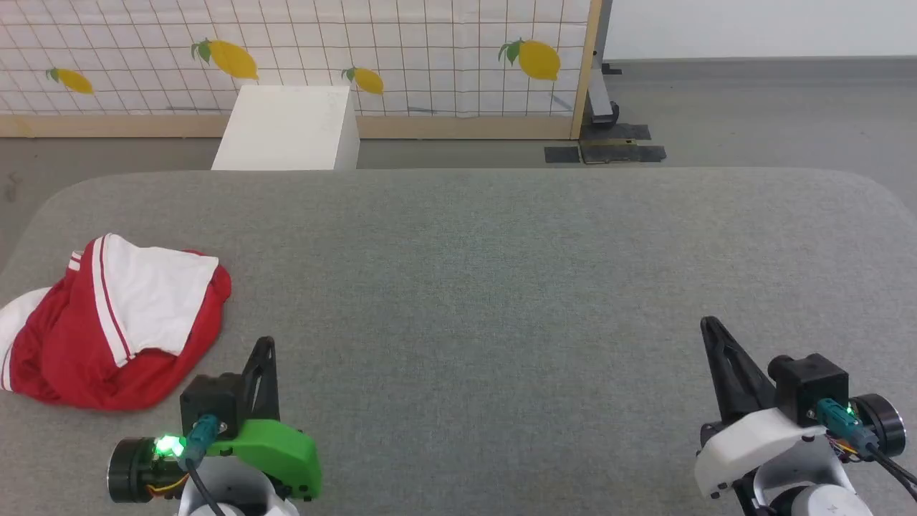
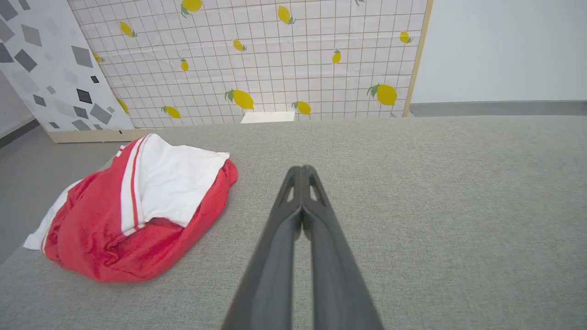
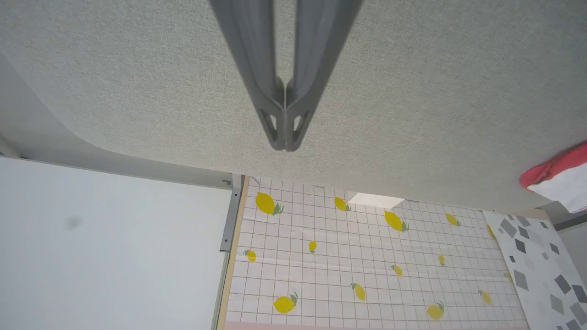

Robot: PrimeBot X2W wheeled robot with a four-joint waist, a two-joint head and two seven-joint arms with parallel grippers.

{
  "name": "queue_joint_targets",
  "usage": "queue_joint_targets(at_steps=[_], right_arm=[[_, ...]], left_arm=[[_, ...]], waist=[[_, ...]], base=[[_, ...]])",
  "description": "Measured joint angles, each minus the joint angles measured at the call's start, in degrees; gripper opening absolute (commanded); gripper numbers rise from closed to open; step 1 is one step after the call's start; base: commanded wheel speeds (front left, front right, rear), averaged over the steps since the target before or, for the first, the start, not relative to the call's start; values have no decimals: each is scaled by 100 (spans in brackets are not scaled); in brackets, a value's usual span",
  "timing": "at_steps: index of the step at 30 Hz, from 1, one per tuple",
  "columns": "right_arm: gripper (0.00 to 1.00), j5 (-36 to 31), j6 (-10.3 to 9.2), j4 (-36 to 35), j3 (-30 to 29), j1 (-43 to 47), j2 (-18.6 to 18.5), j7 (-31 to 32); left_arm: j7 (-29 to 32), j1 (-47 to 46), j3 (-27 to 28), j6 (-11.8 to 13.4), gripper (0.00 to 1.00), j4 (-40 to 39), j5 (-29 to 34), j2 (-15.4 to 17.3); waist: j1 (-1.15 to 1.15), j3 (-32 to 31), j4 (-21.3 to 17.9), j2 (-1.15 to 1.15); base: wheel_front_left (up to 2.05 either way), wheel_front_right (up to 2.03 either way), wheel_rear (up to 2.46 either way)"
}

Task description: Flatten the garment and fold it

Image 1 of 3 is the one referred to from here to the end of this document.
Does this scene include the red and white shirt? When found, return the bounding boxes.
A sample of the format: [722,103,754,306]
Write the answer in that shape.
[0,233,233,412]

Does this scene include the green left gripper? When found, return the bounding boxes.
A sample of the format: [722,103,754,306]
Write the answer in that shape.
[107,336,323,502]

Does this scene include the dark grey floor mat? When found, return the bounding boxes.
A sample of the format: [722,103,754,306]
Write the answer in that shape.
[580,123,651,142]

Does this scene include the grey fabric sofa cushion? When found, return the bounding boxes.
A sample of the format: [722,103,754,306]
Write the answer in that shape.
[0,167,917,516]

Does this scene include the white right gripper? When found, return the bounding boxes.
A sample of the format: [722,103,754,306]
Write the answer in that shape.
[693,316,907,499]

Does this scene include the black and yellow floor plate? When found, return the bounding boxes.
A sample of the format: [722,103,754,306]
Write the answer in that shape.
[580,140,667,165]

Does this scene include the white rectangular box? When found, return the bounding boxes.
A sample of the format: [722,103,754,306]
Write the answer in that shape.
[211,85,360,171]

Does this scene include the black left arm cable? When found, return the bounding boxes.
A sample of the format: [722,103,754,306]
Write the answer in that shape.
[176,414,229,516]

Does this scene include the lemon print partition screen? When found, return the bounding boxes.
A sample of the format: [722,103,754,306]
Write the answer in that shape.
[0,0,604,140]

